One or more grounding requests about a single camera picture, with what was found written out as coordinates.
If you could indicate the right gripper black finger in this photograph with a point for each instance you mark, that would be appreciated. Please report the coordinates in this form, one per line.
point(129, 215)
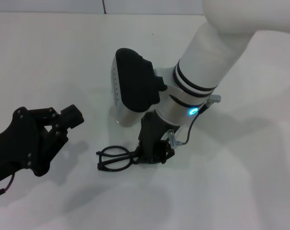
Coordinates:
point(138, 155)
point(164, 152)

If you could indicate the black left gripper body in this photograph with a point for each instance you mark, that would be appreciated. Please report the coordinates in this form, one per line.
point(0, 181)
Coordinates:
point(17, 143)

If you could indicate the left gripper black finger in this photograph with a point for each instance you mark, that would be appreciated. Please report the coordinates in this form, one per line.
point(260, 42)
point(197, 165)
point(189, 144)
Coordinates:
point(74, 119)
point(46, 113)

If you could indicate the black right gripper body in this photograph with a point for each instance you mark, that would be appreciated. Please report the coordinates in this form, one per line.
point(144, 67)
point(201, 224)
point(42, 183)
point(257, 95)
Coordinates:
point(150, 134)

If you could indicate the black glasses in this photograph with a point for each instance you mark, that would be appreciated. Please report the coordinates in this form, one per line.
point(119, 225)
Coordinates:
point(101, 164)

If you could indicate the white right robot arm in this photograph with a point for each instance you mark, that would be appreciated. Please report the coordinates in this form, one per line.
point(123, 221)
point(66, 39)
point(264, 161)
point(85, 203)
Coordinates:
point(207, 60)

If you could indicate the right gripper metal connector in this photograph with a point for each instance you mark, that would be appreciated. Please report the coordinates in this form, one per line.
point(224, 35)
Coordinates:
point(173, 139)

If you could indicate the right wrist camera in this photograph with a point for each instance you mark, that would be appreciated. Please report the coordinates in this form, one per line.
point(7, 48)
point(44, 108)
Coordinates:
point(137, 81)

